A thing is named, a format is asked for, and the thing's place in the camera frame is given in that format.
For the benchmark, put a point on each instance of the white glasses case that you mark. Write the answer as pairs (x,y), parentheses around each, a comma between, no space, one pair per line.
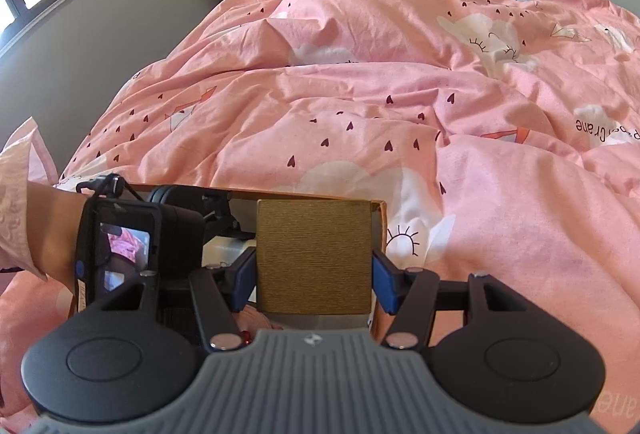
(225,250)

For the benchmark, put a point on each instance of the orange cardboard box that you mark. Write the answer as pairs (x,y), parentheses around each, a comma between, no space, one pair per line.
(379,224)

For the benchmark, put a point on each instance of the gold gift box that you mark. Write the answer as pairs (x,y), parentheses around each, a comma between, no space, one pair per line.
(315,259)

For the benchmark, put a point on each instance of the pink printed duvet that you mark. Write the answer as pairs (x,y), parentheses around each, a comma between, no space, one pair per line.
(400,89)

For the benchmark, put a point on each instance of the person's left forearm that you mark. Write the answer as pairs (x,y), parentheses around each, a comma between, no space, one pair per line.
(55,234)

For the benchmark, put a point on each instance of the pink cloth pouch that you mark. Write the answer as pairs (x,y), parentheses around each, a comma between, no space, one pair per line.
(257,321)

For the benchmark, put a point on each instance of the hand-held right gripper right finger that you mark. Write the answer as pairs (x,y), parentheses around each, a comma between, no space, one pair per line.
(385,281)

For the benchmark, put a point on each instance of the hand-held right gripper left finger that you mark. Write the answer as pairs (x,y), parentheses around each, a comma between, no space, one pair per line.
(246,281)

